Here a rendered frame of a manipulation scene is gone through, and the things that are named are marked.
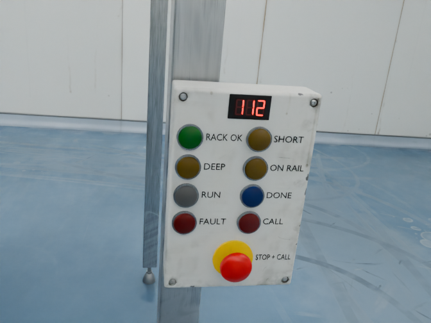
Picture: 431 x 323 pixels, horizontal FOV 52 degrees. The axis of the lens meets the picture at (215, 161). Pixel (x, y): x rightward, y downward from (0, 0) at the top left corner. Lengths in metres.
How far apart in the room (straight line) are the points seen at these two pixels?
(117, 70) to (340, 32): 1.94
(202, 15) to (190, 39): 0.03
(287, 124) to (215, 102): 0.09
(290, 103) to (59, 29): 3.58
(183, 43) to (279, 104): 0.13
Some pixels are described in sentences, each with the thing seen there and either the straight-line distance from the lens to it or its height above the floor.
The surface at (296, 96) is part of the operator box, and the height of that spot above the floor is 1.10.
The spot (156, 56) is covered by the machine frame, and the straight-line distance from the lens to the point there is 1.65.
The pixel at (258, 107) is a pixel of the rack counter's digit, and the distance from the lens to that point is 0.50.
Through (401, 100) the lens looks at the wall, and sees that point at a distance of 4.48.
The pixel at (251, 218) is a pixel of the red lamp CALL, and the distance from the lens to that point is 0.55.
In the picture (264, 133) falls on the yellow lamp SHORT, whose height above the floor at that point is 1.05.
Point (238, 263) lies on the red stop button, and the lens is 0.55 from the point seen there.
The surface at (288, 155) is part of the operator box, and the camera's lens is 0.54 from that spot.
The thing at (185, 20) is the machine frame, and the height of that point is 1.17.
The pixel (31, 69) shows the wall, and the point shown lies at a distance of 4.13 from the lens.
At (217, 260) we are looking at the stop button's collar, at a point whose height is 0.88.
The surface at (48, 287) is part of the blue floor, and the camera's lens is 2.06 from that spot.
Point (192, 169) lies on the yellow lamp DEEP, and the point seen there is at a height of 1.01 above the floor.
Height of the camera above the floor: 1.20
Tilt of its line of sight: 20 degrees down
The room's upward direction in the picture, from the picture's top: 5 degrees clockwise
